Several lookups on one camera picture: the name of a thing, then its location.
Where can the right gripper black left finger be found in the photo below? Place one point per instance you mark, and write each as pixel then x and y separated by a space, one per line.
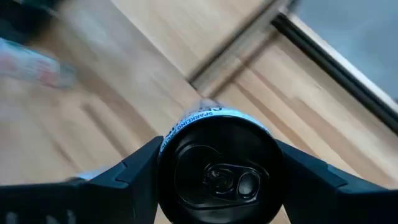
pixel 93 202

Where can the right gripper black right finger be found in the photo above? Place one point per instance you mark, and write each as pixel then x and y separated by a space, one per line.
pixel 326 202

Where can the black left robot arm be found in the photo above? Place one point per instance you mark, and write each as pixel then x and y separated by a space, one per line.
pixel 18 18

